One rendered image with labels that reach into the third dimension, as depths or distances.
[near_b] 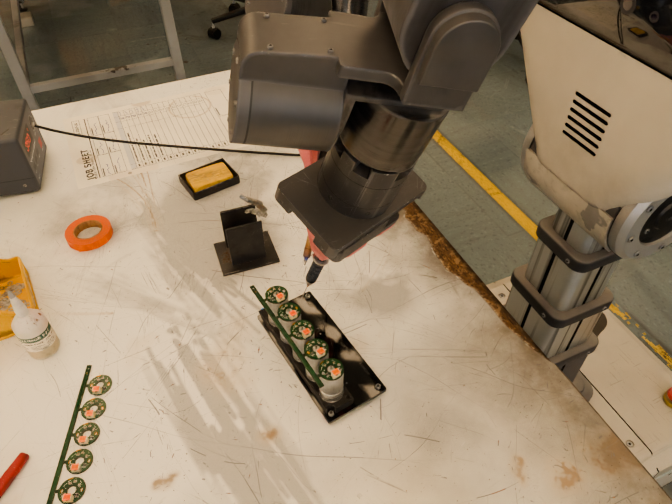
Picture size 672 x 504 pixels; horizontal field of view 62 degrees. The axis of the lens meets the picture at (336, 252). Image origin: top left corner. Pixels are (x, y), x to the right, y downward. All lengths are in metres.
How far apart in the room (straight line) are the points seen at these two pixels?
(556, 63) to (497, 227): 1.21
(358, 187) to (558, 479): 0.36
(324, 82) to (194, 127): 0.70
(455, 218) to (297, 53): 1.68
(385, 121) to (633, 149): 0.45
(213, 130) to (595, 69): 0.59
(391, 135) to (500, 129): 2.12
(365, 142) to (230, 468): 0.36
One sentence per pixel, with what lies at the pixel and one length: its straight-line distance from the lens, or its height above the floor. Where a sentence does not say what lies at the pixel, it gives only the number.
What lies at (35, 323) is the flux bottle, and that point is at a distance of 0.67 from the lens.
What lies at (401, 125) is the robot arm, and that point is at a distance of 0.32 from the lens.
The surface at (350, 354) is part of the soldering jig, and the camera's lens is 0.62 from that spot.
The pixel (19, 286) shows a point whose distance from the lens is 0.80.
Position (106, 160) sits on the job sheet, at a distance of 0.97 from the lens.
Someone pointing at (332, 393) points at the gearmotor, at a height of 0.79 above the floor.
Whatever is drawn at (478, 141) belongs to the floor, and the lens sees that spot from 2.34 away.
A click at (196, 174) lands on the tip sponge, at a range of 0.87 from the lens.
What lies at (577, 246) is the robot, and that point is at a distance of 0.91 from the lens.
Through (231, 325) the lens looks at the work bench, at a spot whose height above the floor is 0.75.
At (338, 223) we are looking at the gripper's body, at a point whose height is 1.01.
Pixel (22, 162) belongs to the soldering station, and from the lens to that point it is 0.91.
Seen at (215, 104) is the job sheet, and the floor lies 0.75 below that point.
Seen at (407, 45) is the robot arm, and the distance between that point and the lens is 0.29.
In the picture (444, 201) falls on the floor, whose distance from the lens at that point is 2.01.
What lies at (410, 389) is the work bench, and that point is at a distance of 0.62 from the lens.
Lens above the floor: 1.28
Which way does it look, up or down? 45 degrees down
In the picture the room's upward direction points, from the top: straight up
